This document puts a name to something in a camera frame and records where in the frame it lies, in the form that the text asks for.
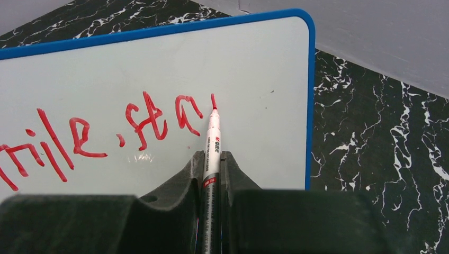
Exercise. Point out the white red marker pen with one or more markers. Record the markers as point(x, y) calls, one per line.
point(209, 227)

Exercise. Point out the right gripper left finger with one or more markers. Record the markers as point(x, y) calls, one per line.
point(161, 221)

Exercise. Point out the blue framed whiteboard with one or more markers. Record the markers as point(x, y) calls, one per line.
point(121, 113)

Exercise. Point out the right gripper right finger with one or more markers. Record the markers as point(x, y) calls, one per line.
point(256, 220)

